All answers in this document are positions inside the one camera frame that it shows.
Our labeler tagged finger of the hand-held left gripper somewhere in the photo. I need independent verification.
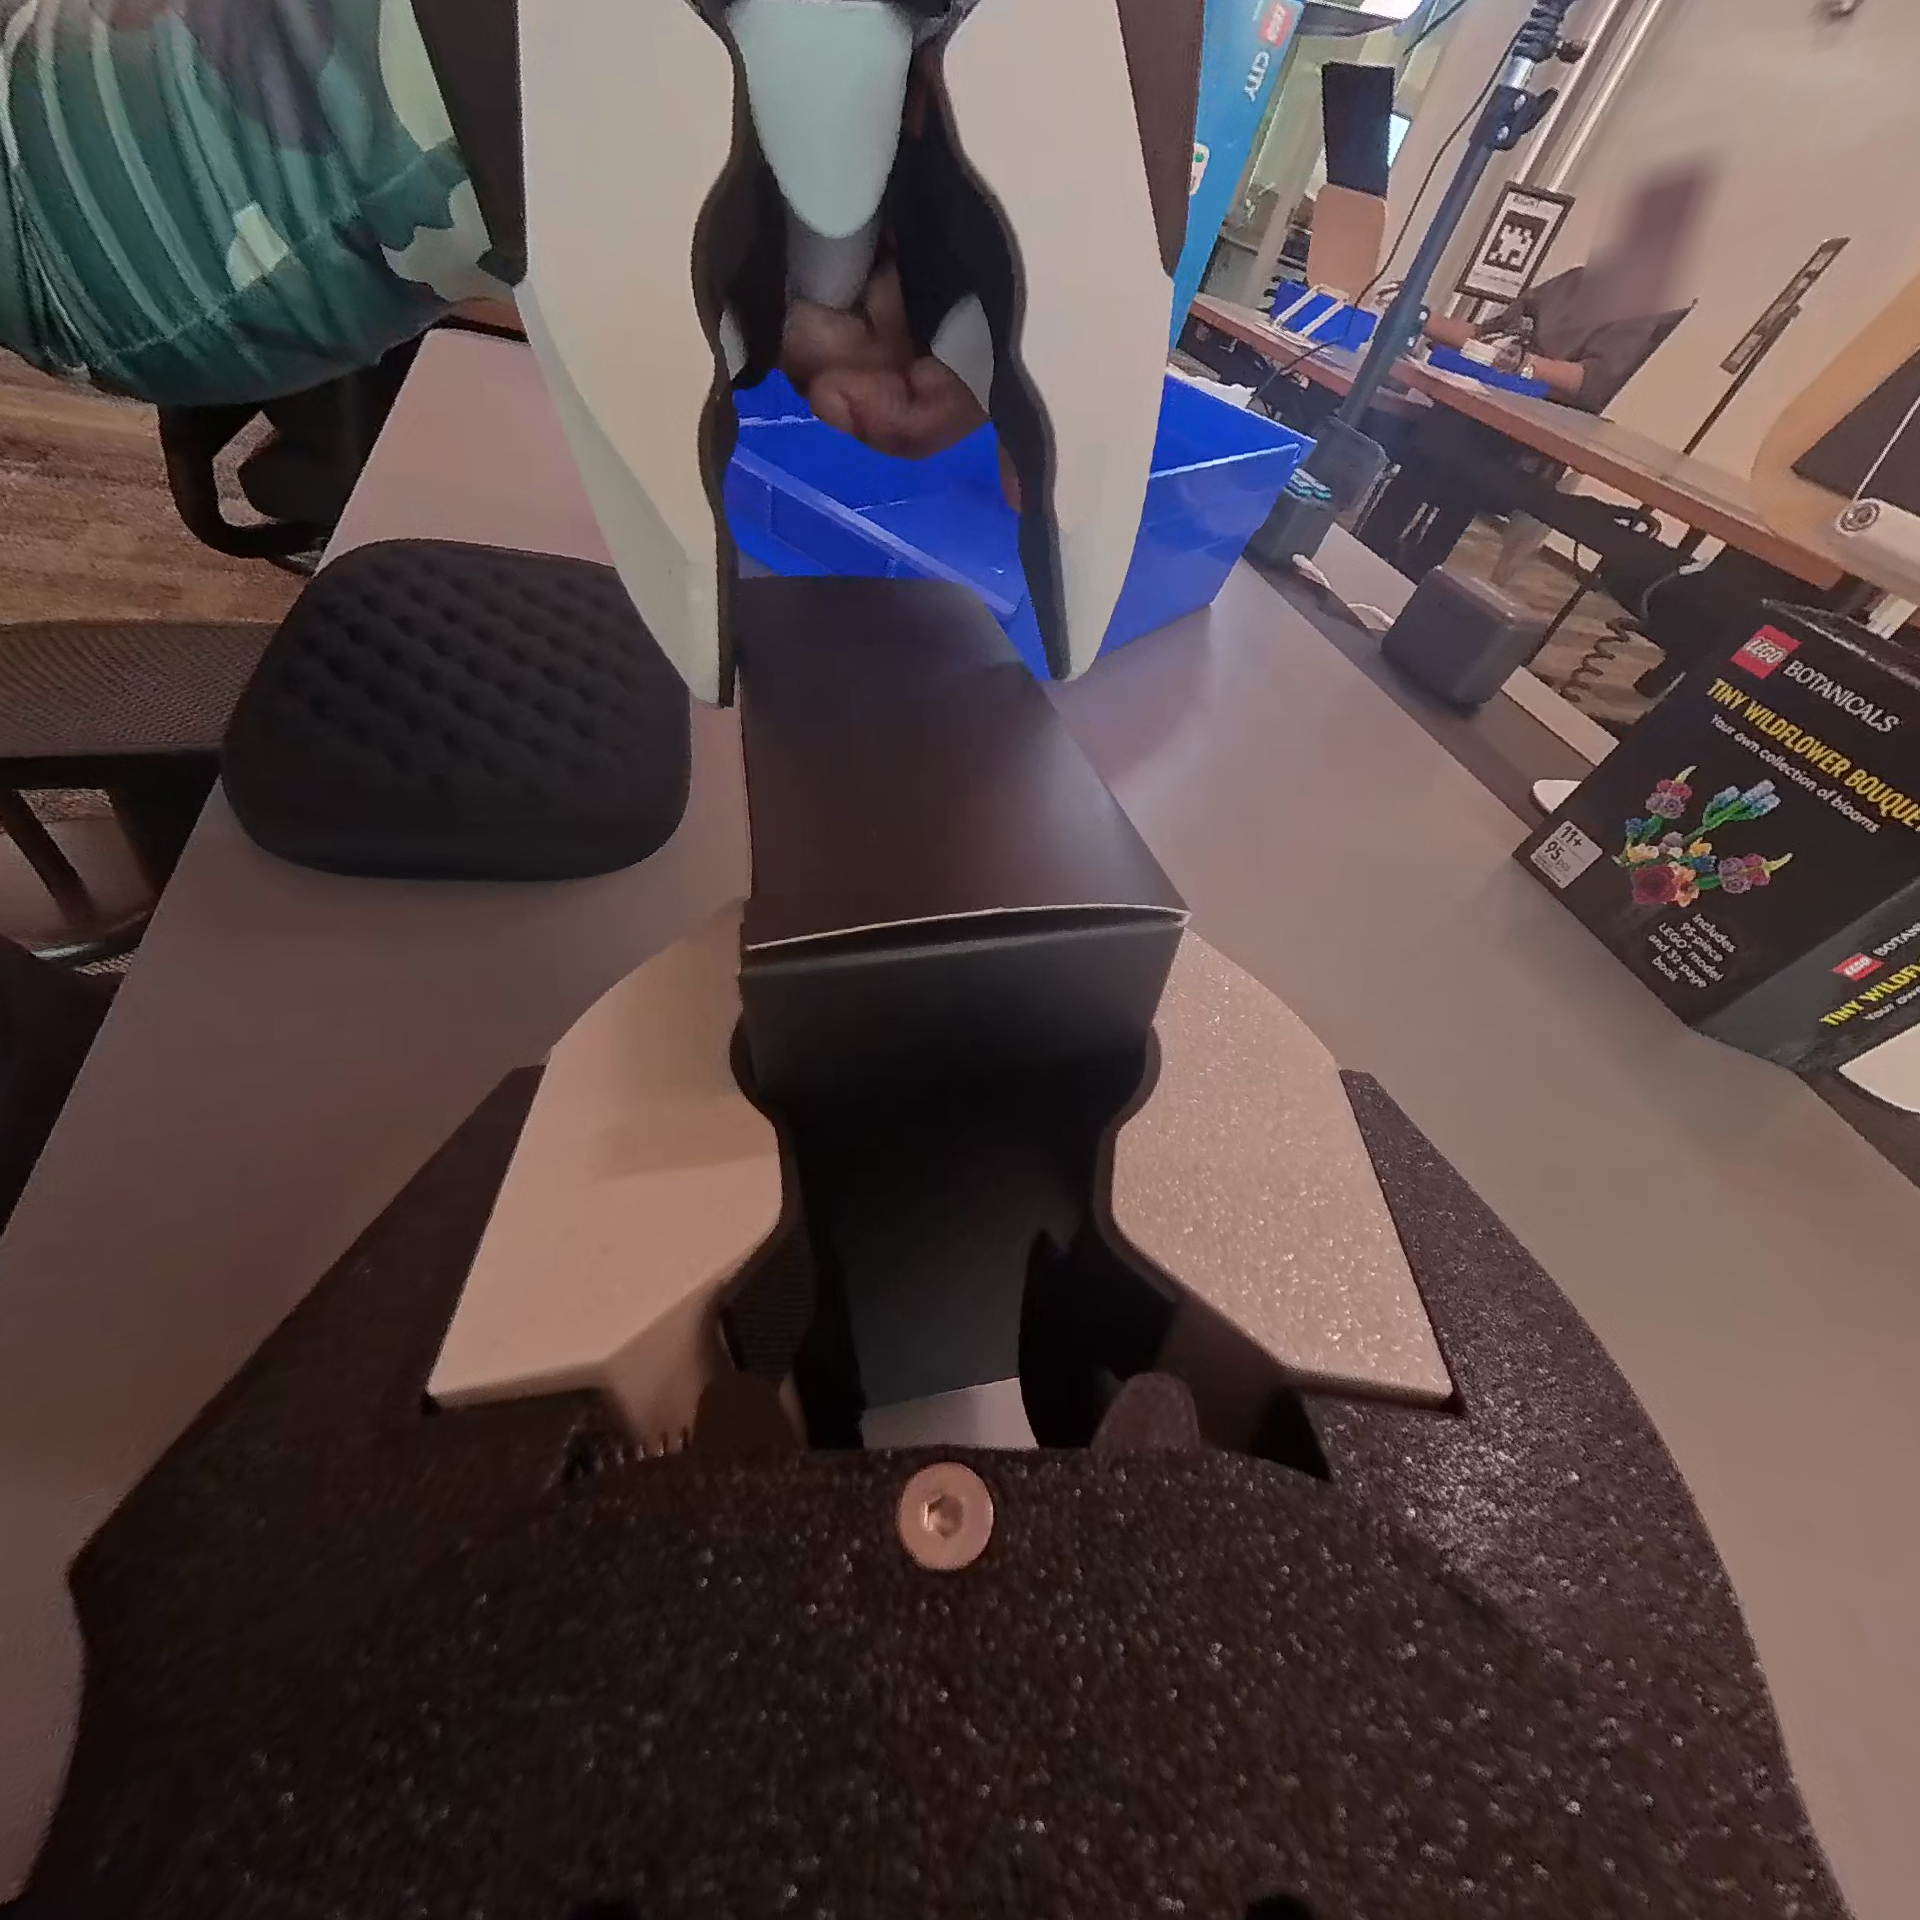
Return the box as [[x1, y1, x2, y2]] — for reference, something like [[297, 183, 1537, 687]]
[[515, 0, 744, 706], [930, 0, 1171, 686]]

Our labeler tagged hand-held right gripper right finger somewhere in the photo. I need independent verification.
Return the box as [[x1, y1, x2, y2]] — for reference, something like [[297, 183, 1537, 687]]
[[1087, 930, 1463, 1417]]

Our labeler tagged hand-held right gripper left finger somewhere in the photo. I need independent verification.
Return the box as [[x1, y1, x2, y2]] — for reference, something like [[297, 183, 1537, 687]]
[[429, 910, 797, 1417]]

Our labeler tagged blue plastic bin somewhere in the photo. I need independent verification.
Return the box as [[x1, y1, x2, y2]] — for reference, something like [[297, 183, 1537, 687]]
[[719, 368, 1311, 686]]

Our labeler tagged matte black box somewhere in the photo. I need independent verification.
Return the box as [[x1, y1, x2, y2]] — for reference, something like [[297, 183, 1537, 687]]
[[729, 571, 1191, 1449]]

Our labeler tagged black glossy cardboard box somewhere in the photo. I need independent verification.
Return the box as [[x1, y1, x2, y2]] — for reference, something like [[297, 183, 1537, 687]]
[[1515, 600, 1920, 1071]]

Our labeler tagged person's left forearm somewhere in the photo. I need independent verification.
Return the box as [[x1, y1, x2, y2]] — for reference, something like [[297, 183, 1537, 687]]
[[0, 0, 528, 406]]

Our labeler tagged grey desk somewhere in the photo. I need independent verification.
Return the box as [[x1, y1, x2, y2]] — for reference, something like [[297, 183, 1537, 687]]
[[0, 325, 1920, 1920]]

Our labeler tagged person's left hand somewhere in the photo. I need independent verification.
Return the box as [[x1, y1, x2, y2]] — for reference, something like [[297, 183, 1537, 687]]
[[735, 256, 1022, 496]]

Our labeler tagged blue printed carton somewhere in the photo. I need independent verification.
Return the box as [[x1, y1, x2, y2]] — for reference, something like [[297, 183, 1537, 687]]
[[1170, 0, 1311, 338]]

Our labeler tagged black light stand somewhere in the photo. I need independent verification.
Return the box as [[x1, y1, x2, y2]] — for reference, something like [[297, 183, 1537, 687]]
[[1246, 0, 1593, 571]]

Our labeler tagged black white marker tag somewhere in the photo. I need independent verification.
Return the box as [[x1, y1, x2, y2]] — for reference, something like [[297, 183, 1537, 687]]
[[1456, 179, 1576, 301]]

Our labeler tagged black mesh cushion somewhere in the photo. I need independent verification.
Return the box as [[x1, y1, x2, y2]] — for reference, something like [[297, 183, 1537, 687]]
[[225, 542, 696, 880]]

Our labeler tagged person's dark clothing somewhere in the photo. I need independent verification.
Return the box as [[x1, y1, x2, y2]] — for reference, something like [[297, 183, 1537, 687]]
[[0, 930, 120, 1232]]

